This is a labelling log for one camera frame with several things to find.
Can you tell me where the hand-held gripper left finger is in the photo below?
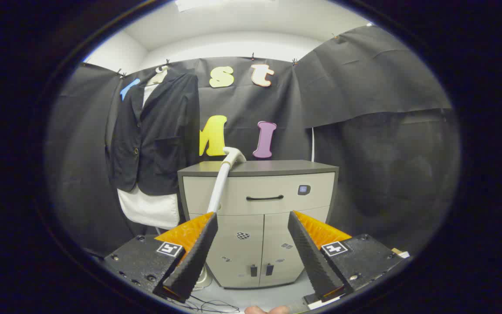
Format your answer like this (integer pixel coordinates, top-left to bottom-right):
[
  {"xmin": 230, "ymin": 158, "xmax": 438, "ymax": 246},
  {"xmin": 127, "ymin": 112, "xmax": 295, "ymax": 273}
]
[{"xmin": 103, "ymin": 212, "xmax": 219, "ymax": 304}]

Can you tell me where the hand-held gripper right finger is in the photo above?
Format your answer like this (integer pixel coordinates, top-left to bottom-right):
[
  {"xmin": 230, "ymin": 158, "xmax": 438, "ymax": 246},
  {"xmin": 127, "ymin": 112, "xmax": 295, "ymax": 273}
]
[{"xmin": 288, "ymin": 211, "xmax": 402, "ymax": 302}]

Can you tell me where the white shirt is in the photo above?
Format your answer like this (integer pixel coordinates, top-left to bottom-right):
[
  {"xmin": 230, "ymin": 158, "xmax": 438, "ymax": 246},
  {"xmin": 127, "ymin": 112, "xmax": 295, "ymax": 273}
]
[{"xmin": 117, "ymin": 65, "xmax": 181, "ymax": 229}]

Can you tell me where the white garment steamer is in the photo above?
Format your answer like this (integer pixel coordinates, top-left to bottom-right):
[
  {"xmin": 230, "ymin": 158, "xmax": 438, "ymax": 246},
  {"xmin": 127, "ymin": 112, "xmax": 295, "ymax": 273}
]
[{"xmin": 207, "ymin": 147, "xmax": 247, "ymax": 215}]

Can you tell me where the black suit jacket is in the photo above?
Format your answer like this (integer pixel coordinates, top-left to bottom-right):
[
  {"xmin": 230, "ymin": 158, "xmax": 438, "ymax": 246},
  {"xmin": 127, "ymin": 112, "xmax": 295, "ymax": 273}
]
[{"xmin": 105, "ymin": 70, "xmax": 200, "ymax": 196}]

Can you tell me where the pale steamer base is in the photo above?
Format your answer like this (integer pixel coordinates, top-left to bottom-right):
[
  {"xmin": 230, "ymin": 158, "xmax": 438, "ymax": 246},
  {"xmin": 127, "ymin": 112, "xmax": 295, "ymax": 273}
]
[{"xmin": 192, "ymin": 264, "xmax": 213, "ymax": 291}]

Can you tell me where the grey cabinet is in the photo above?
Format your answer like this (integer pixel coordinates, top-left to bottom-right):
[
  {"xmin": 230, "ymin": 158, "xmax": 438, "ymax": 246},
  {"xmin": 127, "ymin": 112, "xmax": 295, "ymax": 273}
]
[{"xmin": 178, "ymin": 160, "xmax": 339, "ymax": 289}]

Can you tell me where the black backdrop cloth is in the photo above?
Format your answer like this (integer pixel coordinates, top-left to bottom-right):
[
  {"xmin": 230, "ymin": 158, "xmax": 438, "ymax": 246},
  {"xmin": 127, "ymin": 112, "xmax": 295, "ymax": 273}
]
[{"xmin": 46, "ymin": 24, "xmax": 461, "ymax": 262}]

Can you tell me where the row of small cloth clips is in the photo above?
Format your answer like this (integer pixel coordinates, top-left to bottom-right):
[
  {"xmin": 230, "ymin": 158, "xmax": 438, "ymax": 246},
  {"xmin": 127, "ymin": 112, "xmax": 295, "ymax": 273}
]
[{"xmin": 116, "ymin": 33, "xmax": 341, "ymax": 78}]

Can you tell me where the rectangular ceiling light panel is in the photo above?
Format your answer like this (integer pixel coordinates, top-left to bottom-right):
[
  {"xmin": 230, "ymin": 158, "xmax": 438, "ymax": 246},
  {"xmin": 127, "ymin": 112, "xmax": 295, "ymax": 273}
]
[{"xmin": 175, "ymin": 0, "xmax": 278, "ymax": 13}]

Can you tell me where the black floor cable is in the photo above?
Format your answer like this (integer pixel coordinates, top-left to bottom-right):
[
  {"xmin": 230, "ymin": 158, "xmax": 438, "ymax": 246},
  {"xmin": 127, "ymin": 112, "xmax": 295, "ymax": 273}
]
[{"xmin": 177, "ymin": 294, "xmax": 241, "ymax": 314}]

